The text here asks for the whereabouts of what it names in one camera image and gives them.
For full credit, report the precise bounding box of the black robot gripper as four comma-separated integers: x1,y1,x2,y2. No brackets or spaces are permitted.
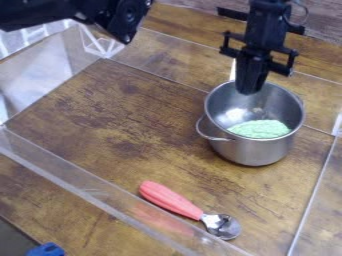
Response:
218,0,298,94

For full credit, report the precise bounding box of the green bumpy toy gourd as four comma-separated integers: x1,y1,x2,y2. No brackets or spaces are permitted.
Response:
228,120,292,139

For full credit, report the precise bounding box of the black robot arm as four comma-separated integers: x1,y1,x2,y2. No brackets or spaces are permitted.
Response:
0,0,298,95

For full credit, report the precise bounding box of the silver metal pot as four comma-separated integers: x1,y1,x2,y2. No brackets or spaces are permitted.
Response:
196,81,305,166

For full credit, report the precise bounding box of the blue object at corner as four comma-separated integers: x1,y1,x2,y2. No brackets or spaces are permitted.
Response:
26,242,66,256

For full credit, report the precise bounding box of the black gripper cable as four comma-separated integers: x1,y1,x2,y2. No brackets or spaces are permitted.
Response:
285,0,310,26

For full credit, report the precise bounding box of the clear acrylic enclosure wall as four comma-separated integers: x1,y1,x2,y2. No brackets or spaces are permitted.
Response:
0,28,342,256

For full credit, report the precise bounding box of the red handled metal spoon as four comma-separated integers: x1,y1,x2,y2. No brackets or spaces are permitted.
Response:
139,181,242,241

